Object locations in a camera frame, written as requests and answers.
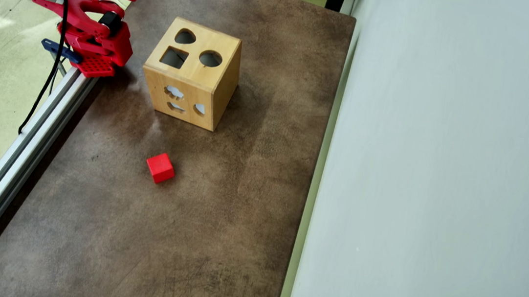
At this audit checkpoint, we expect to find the red cube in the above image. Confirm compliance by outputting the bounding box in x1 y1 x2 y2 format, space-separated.
144 151 178 186

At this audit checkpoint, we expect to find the blue clamp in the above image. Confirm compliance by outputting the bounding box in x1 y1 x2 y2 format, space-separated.
38 38 84 79

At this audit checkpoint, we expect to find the wooden shape sorter box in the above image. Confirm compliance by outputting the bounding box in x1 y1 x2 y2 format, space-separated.
137 13 245 134

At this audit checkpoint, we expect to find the thick black camera cable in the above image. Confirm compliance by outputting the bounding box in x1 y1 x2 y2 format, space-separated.
18 0 71 138

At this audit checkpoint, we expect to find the aluminium profile rail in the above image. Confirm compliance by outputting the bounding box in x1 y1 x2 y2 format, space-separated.
0 59 101 297

